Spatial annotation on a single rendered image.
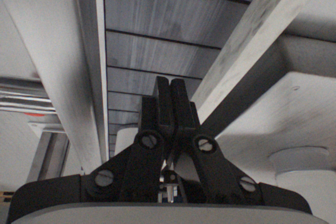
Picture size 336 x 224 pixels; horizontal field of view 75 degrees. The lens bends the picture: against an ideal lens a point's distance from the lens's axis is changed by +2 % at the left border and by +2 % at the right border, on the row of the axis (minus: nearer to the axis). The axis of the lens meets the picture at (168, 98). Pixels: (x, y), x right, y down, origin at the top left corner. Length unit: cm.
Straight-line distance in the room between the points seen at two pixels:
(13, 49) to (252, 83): 26
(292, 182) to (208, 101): 27
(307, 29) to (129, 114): 20
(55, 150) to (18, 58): 20
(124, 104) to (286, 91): 16
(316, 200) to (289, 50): 24
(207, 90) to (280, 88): 9
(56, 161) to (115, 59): 30
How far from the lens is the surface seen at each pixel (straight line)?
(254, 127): 31
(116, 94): 22
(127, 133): 27
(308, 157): 41
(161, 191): 57
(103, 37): 16
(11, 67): 32
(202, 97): 16
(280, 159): 42
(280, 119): 30
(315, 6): 24
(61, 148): 45
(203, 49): 16
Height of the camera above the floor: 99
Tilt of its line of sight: 31 degrees down
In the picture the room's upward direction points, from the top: 180 degrees counter-clockwise
